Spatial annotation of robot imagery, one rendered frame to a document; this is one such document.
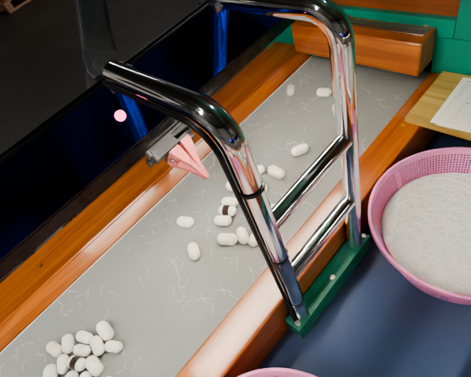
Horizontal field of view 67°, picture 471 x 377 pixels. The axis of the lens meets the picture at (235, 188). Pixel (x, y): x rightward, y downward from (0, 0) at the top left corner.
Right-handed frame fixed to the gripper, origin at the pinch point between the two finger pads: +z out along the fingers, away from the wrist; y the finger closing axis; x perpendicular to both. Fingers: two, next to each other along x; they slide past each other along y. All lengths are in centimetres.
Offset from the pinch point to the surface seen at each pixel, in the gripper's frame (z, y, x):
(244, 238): 12.7, -3.4, -0.1
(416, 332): 39.7, 1.7, -10.9
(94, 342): 6.4, -31.5, 4.7
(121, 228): -5.6, -15.7, 15.5
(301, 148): 9.6, 18.6, 2.2
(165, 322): 12.4, -21.8, 2.4
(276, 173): 9.3, 11.0, 2.3
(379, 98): 14.5, 39.5, 0.7
